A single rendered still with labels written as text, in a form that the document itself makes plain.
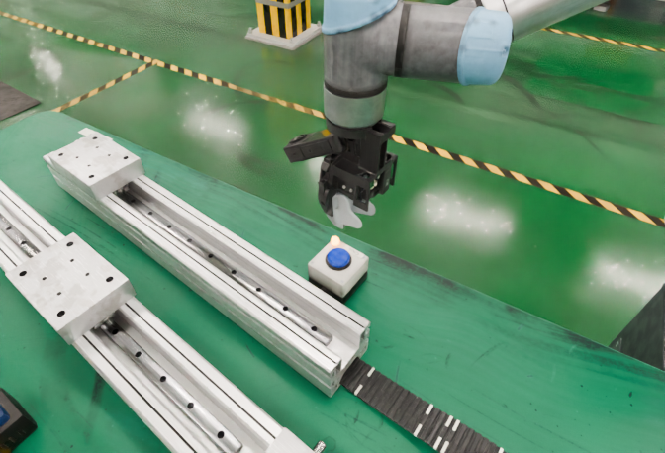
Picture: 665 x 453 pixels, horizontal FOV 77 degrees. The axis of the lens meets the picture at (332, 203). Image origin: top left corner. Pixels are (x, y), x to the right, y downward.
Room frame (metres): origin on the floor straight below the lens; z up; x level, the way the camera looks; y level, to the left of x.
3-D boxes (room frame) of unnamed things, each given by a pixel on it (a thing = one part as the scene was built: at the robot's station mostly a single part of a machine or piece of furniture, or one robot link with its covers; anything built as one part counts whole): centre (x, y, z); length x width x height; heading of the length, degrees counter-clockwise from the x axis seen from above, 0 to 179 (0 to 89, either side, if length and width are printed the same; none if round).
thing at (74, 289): (0.39, 0.41, 0.87); 0.16 x 0.11 x 0.07; 53
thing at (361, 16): (0.46, -0.03, 1.24); 0.09 x 0.08 x 0.11; 78
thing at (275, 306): (0.54, 0.29, 0.82); 0.80 x 0.10 x 0.09; 53
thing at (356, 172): (0.46, -0.03, 1.08); 0.09 x 0.08 x 0.12; 53
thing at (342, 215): (0.45, -0.02, 0.98); 0.06 x 0.03 x 0.09; 53
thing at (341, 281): (0.47, -0.01, 0.81); 0.10 x 0.08 x 0.06; 143
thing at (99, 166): (0.69, 0.49, 0.87); 0.16 x 0.11 x 0.07; 53
